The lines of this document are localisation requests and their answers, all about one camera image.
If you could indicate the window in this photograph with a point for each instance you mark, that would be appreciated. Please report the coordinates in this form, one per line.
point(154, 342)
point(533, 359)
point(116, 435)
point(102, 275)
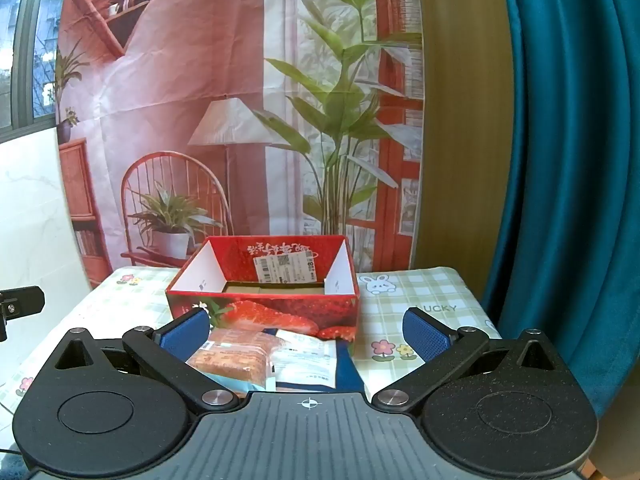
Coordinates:
point(47, 35)

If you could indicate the clear bread packet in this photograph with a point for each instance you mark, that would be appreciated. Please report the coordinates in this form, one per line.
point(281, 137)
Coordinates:
point(230, 360)

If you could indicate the printed room scene backdrop cloth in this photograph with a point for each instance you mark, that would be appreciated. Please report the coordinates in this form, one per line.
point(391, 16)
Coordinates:
point(165, 85)

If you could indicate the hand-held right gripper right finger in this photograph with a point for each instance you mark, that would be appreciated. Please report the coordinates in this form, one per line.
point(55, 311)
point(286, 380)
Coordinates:
point(426, 334)

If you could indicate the green checked bunny tablecloth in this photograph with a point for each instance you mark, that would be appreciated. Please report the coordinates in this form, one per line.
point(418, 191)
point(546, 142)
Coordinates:
point(440, 290)

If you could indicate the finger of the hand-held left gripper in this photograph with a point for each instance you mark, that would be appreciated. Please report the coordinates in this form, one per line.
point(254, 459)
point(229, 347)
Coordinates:
point(25, 302)

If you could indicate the red strawberry print cardboard box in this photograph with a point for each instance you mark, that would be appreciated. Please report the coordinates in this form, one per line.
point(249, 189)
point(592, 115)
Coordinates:
point(280, 312)

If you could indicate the white printed packet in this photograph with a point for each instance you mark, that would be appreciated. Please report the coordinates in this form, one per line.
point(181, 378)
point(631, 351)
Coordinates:
point(305, 366)

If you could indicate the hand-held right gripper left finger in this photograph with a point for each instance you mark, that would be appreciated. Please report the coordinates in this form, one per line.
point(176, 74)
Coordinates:
point(184, 334)

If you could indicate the teal curtain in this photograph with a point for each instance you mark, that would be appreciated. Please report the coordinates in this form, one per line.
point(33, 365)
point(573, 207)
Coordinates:
point(565, 160)

